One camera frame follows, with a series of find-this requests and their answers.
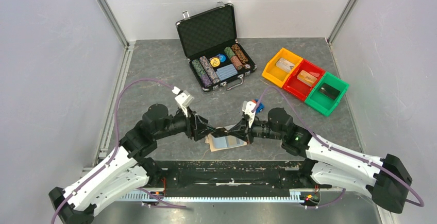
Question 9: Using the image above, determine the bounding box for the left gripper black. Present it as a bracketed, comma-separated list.
[155, 104, 216, 141]

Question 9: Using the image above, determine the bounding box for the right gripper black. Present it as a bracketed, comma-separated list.
[227, 116, 284, 145]

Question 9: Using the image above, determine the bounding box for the black card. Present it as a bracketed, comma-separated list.
[318, 83, 341, 100]
[211, 127, 228, 137]

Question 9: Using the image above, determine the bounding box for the beige leather card holder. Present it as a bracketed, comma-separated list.
[205, 135, 247, 152]

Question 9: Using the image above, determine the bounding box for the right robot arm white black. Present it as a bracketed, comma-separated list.
[224, 108, 412, 214]

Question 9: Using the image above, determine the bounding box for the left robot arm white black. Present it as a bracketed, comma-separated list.
[49, 104, 215, 223]

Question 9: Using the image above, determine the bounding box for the beige gold card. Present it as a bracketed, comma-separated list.
[227, 136, 245, 148]

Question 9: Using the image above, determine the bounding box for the white card in yellow bin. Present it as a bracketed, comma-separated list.
[276, 58, 295, 73]

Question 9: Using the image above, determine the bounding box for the orange card in red bin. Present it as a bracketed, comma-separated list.
[297, 70, 317, 87]

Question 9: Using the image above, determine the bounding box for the orange blue toy car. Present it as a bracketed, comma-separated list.
[252, 99, 264, 114]

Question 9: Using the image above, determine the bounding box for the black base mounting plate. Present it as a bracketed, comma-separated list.
[145, 161, 317, 197]

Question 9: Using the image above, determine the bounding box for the red plastic bin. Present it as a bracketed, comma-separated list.
[282, 59, 326, 102]

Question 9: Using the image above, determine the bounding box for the yellow plastic bin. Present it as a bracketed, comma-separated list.
[261, 48, 303, 88]

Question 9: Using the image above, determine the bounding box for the green plastic bin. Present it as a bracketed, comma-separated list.
[305, 72, 349, 116]

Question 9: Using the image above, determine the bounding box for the black poker chip case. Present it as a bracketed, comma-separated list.
[176, 2, 257, 92]

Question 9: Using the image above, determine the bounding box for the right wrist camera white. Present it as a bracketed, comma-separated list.
[242, 101, 257, 128]

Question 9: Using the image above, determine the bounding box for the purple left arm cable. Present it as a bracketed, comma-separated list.
[50, 78, 188, 224]

